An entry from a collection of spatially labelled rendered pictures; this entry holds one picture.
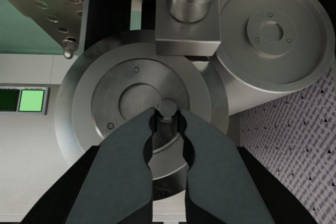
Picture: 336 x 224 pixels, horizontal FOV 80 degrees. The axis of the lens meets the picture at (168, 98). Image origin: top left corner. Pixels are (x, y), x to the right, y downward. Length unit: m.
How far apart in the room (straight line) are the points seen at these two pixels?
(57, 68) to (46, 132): 2.82
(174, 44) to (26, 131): 0.49
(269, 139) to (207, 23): 0.22
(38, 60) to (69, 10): 3.08
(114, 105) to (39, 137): 0.43
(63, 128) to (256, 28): 0.19
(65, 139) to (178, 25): 0.13
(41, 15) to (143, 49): 0.36
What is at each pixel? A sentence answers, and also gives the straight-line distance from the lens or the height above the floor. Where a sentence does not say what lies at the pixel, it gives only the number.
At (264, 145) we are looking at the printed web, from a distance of 0.35.
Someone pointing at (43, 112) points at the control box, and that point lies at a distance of 0.57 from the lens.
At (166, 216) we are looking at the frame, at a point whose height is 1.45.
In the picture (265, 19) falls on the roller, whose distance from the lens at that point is 0.23.
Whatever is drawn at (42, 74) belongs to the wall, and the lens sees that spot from 3.43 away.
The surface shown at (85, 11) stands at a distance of 0.23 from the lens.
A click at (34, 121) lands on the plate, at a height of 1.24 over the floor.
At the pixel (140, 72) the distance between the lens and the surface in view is 0.16.
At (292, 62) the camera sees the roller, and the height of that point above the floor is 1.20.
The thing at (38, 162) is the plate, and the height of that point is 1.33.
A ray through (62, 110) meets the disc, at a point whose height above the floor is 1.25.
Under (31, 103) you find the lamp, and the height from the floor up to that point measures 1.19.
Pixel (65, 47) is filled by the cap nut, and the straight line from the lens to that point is 0.58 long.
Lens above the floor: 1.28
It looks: 12 degrees down
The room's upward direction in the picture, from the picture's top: 179 degrees counter-clockwise
